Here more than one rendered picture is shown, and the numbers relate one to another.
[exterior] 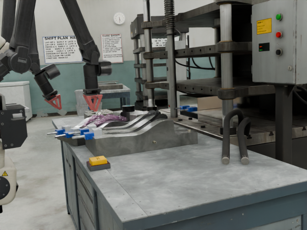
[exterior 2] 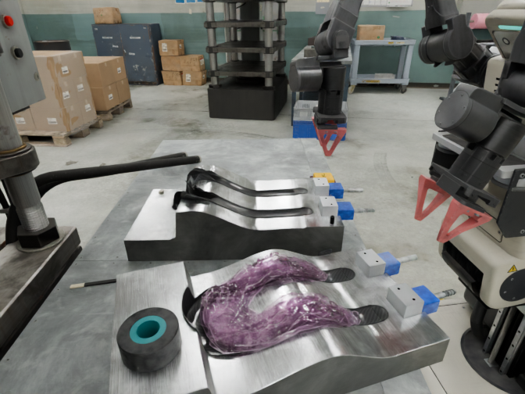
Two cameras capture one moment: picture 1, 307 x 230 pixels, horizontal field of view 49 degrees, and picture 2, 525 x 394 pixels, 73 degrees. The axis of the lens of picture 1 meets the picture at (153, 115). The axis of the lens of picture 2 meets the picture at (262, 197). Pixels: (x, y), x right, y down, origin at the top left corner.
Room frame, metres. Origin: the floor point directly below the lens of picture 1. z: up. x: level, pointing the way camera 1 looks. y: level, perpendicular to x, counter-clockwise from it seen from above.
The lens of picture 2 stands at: (2.36, 0.42, 1.32)
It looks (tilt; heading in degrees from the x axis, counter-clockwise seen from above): 28 degrees down; 201
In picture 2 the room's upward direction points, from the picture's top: 1 degrees counter-clockwise
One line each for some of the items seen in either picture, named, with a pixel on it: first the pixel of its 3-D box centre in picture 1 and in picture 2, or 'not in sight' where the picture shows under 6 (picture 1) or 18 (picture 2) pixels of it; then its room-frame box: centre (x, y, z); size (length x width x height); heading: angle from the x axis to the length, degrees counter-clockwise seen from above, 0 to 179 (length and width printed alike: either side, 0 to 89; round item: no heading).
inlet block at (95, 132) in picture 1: (86, 136); (337, 190); (1.50, 0.31, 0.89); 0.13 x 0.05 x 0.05; 111
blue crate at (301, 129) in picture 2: not in sight; (319, 126); (-1.68, -0.40, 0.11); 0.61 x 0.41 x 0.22; 99
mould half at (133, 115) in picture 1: (106, 125); (274, 316); (1.94, 0.28, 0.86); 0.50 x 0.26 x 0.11; 128
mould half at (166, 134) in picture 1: (140, 132); (236, 207); (1.64, 0.07, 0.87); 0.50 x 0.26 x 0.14; 111
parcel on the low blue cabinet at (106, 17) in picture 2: not in sight; (107, 15); (-3.75, -5.08, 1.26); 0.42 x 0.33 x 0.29; 99
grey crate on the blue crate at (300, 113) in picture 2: not in sight; (320, 111); (-1.68, -0.39, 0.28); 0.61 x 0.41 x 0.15; 99
